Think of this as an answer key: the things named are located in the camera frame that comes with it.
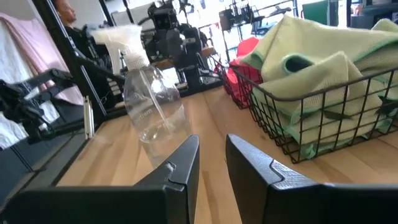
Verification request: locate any pink microfiber towel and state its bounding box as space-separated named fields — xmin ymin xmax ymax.
xmin=225 ymin=65 xmax=262 ymax=106
xmin=236 ymin=36 xmax=261 ymax=58

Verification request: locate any black metal frame post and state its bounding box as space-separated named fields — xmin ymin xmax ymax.
xmin=32 ymin=0 xmax=125 ymax=124

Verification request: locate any black wire basket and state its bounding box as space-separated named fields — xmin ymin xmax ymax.
xmin=229 ymin=63 xmax=398 ymax=165
xmin=213 ymin=55 xmax=264 ymax=110

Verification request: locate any person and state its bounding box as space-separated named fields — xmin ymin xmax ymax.
xmin=52 ymin=0 xmax=94 ymax=57

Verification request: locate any clear spray bottle white trigger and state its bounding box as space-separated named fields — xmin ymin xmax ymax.
xmin=90 ymin=24 xmax=192 ymax=169

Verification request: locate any white hanging cloth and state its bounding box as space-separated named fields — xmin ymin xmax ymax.
xmin=0 ymin=21 xmax=60 ymax=150

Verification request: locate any mint green microfiber towel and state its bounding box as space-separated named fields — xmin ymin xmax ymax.
xmin=285 ymin=99 xmax=395 ymax=159
xmin=252 ymin=51 xmax=386 ymax=125
xmin=241 ymin=14 xmax=398 ymax=82

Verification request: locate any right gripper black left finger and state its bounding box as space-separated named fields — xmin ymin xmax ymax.
xmin=0 ymin=134 xmax=200 ymax=224

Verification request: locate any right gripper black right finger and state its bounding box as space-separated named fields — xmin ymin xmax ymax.
xmin=226 ymin=134 xmax=398 ymax=224

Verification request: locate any pink hanging cloth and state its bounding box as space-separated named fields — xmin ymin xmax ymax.
xmin=0 ymin=12 xmax=83 ymax=105

